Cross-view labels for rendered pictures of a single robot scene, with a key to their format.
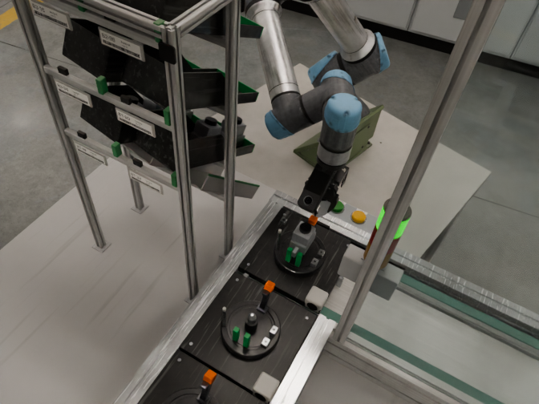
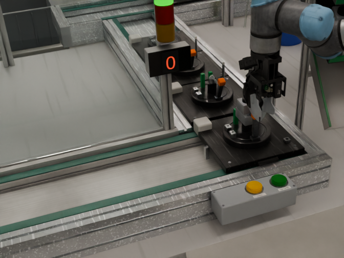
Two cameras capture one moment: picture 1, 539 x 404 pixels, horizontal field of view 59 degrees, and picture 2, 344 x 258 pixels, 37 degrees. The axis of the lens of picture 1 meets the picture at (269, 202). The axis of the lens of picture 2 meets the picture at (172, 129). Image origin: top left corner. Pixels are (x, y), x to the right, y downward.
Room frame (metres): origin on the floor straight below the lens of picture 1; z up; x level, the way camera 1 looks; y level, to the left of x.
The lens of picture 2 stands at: (1.51, -1.08, 1.79)
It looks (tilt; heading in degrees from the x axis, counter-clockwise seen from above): 32 degrees down; 138
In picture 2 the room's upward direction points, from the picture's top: 3 degrees counter-clockwise
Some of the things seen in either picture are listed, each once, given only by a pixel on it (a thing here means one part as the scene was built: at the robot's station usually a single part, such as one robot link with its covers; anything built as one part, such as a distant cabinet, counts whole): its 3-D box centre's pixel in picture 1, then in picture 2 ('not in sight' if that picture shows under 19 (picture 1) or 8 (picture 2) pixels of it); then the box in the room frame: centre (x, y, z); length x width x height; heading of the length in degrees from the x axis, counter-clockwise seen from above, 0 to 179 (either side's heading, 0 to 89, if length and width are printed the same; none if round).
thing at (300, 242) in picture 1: (301, 237); (245, 107); (0.72, -0.09, 1.06); 0.08 x 0.04 x 0.07; 155
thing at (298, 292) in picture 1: (298, 256); (246, 138); (0.73, -0.10, 0.96); 0.24 x 0.24 x 0.02; 66
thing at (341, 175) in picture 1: (329, 171); (265, 72); (0.81, -0.13, 1.21); 0.09 x 0.08 x 0.12; 156
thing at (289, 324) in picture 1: (251, 322); (211, 85); (0.50, 0.01, 1.01); 0.24 x 0.24 x 0.13; 66
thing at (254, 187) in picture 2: (358, 217); (254, 188); (0.89, -0.26, 0.96); 0.04 x 0.04 x 0.02
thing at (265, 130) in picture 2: (300, 252); (246, 132); (0.73, -0.10, 0.98); 0.14 x 0.14 x 0.02
